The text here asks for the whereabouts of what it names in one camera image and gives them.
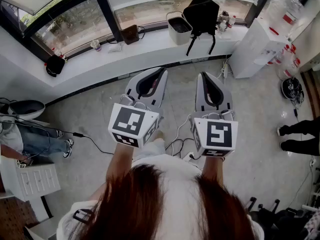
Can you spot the white basket with handle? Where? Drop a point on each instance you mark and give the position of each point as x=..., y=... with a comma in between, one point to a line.
x=178, y=36

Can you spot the brown handbag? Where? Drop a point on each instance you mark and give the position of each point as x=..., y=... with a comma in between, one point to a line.
x=130, y=35

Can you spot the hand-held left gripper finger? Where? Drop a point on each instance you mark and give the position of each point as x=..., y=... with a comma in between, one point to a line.
x=161, y=91
x=132, y=84

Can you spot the clear bag of bottles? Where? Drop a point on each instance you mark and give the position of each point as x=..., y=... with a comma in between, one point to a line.
x=287, y=61
x=282, y=6

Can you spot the person's white shirt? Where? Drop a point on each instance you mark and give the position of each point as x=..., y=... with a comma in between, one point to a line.
x=177, y=174

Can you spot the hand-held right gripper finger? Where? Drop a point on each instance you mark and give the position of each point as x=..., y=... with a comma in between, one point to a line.
x=199, y=96
x=225, y=94

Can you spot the grey padded chair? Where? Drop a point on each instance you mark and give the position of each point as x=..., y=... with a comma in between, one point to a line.
x=26, y=108

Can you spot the clear bottle red cap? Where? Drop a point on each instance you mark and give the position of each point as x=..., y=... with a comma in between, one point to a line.
x=58, y=52
x=231, y=21

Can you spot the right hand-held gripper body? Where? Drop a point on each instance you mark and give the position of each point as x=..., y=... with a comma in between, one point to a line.
x=217, y=134

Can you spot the person's left forearm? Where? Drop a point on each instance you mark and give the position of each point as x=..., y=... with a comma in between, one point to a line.
x=121, y=161

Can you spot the person's right forearm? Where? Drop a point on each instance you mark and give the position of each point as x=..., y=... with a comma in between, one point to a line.
x=212, y=169

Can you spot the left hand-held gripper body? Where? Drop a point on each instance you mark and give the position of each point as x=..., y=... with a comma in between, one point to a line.
x=127, y=121

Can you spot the small clear plastic bag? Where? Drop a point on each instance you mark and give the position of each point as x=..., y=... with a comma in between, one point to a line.
x=115, y=48

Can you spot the black office chair base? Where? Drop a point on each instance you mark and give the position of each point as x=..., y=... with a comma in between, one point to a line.
x=275, y=216

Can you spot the white cabinet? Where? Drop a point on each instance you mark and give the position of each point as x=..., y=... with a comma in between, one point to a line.
x=252, y=49

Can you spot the white drawer unit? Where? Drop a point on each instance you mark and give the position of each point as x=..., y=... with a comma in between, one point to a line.
x=37, y=179

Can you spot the plastic drink cup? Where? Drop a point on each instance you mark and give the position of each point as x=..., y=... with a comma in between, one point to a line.
x=95, y=46

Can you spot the black backpack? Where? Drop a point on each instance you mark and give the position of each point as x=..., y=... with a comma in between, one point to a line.
x=201, y=14

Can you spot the person's light trousers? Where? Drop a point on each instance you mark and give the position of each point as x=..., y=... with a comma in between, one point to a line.
x=155, y=149

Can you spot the white power strip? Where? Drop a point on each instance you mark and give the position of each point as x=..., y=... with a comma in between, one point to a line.
x=225, y=71

